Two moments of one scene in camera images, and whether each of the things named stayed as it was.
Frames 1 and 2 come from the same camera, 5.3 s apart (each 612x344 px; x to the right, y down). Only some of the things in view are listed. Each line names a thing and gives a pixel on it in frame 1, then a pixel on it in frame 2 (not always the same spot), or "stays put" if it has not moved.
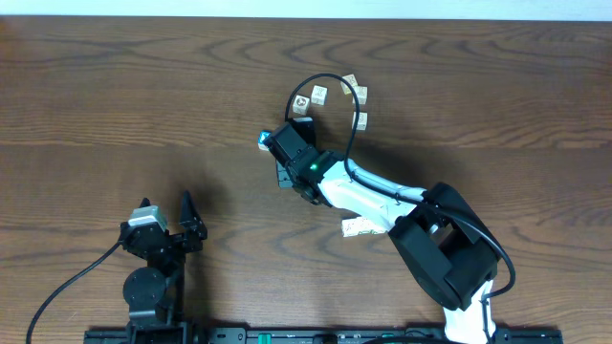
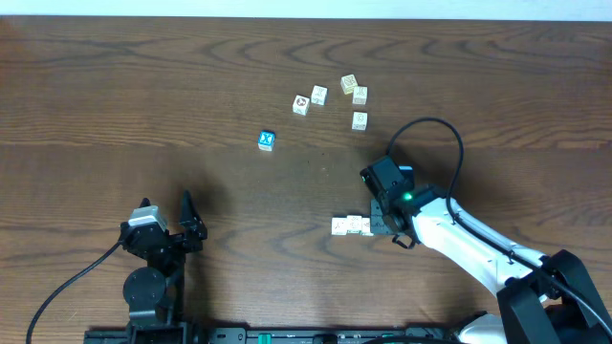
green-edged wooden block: (369, 227) stays put
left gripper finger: (190, 217) stays put
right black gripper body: (295, 176) → (379, 221)
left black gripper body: (171, 238) stays put
